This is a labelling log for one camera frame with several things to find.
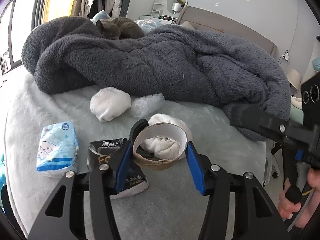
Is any grey cat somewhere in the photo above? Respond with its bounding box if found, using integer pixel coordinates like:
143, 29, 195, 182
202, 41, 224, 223
95, 17, 145, 40

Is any grey upholstered headboard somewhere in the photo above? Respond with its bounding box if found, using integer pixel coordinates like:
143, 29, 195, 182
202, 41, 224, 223
177, 6, 277, 57

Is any brown cardboard tape roll core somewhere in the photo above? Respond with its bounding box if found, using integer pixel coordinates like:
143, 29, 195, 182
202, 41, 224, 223
130, 114, 193, 171

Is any black tissue pack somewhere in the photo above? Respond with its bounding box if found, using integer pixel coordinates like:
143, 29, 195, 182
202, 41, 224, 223
87, 138, 149, 199

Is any person's right hand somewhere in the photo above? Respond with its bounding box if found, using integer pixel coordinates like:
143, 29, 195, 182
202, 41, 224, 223
277, 168, 319, 229

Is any dark grey fleece blanket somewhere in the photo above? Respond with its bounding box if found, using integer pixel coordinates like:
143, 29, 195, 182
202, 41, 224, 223
21, 16, 292, 142

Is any clear bubble wrap wad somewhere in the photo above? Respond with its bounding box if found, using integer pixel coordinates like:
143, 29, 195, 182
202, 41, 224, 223
130, 94, 165, 118

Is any pale grey bed cover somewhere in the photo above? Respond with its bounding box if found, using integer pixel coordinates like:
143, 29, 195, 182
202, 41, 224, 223
4, 73, 267, 240

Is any light blue tissue pack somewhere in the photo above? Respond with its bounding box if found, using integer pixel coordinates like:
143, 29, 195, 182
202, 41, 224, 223
36, 121, 79, 176

